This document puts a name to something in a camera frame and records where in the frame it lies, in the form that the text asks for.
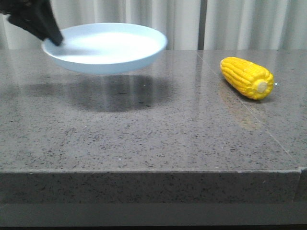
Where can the yellow corn cob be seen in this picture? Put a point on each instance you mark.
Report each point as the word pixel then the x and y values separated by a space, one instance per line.
pixel 251 80

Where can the white pleated curtain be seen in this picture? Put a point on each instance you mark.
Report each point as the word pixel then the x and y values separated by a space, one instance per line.
pixel 200 24

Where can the light blue round plate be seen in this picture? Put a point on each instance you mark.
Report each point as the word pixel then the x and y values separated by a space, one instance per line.
pixel 106 48

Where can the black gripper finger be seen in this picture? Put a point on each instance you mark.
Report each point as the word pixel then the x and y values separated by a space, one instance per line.
pixel 51 28
pixel 22 24

